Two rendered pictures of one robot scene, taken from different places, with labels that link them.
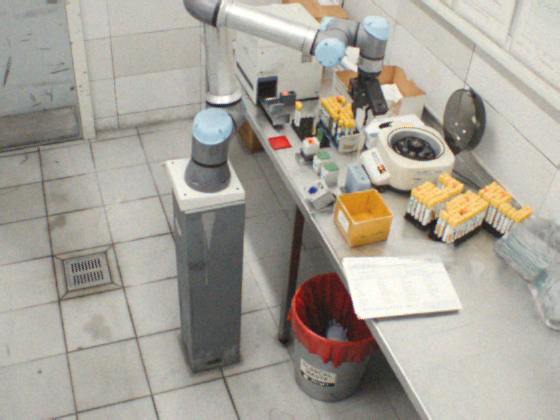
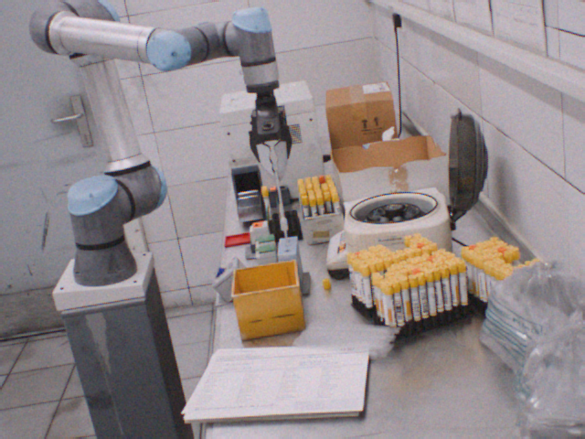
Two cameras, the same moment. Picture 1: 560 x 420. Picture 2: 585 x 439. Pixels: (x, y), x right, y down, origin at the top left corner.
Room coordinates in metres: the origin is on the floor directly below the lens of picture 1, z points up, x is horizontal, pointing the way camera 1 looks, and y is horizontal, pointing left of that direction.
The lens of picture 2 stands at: (0.15, -0.91, 1.61)
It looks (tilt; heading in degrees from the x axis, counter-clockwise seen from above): 19 degrees down; 23
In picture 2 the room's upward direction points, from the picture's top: 10 degrees counter-clockwise
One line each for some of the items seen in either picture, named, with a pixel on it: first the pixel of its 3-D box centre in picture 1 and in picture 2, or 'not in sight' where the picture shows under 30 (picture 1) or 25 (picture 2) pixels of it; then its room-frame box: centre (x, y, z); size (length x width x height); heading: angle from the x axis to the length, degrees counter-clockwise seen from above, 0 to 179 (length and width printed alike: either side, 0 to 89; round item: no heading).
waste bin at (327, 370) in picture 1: (334, 340); not in sight; (1.54, -0.27, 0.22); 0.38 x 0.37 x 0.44; 23
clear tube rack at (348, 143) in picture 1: (340, 128); (321, 215); (1.98, -0.21, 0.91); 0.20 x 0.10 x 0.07; 23
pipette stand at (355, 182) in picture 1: (356, 185); (291, 266); (1.63, -0.25, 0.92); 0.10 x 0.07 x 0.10; 18
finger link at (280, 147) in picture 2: (366, 114); (282, 157); (1.69, -0.25, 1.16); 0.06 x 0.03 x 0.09; 18
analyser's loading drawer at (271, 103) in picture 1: (272, 103); (249, 200); (2.09, 0.05, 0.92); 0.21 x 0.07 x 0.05; 23
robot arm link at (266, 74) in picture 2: (369, 61); (259, 74); (1.68, -0.23, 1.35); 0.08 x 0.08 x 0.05
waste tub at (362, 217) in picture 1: (362, 218); (269, 299); (1.47, -0.26, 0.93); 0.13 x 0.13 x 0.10; 22
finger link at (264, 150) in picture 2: (356, 115); (267, 159); (1.68, -0.22, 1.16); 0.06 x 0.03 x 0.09; 18
